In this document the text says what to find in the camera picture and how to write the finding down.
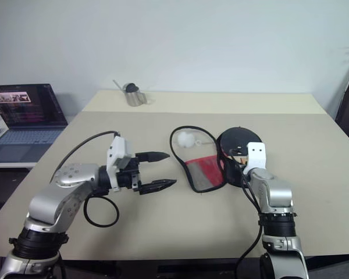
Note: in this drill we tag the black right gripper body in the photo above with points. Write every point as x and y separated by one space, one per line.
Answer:
235 151

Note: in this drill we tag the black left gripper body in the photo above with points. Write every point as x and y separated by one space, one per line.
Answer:
128 178

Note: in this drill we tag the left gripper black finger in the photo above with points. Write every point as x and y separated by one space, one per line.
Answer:
154 157
158 186

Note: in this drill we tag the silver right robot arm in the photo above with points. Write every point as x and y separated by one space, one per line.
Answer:
276 189

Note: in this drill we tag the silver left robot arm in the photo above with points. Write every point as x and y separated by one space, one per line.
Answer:
72 174

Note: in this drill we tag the white fuzzy ball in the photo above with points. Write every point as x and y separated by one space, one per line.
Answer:
185 139

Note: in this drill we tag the small white plastic piece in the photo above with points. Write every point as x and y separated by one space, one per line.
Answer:
197 142

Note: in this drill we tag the tipped stainless steel cup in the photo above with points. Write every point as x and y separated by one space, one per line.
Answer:
137 98

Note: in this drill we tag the black object in steel cup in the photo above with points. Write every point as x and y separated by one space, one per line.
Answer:
132 87

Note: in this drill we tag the thin grey stick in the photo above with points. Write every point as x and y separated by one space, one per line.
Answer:
118 84

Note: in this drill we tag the open blue-grey laptop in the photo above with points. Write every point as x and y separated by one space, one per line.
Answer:
26 136

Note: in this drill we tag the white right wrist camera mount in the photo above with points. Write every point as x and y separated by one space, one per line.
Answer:
256 158

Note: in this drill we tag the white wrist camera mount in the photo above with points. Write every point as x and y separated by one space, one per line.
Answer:
118 148
256 158

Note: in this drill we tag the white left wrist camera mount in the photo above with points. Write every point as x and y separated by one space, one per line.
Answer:
118 148

